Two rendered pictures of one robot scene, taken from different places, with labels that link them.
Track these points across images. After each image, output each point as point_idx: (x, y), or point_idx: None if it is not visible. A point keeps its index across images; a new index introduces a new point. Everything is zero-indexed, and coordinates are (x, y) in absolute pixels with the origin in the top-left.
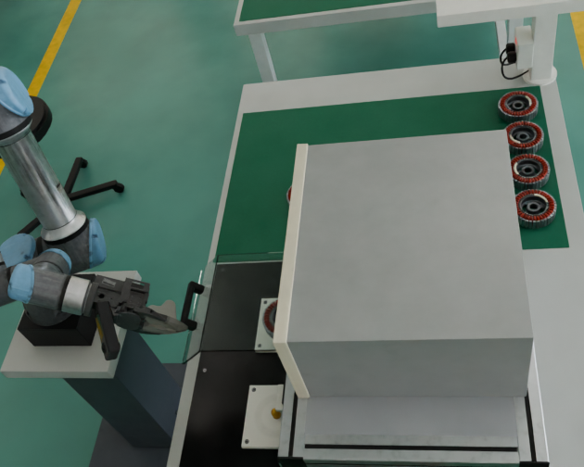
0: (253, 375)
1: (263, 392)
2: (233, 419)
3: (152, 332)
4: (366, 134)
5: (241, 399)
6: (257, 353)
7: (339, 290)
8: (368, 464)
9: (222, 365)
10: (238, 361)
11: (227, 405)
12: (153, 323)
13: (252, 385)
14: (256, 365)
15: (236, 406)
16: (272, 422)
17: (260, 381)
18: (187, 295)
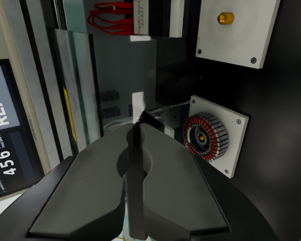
0: (256, 85)
1: (241, 54)
2: None
3: (200, 179)
4: None
5: (280, 49)
6: (247, 115)
7: None
8: None
9: None
10: (274, 113)
11: None
12: (109, 188)
13: (254, 67)
14: (251, 99)
15: (290, 38)
16: (234, 7)
17: (248, 74)
18: (129, 212)
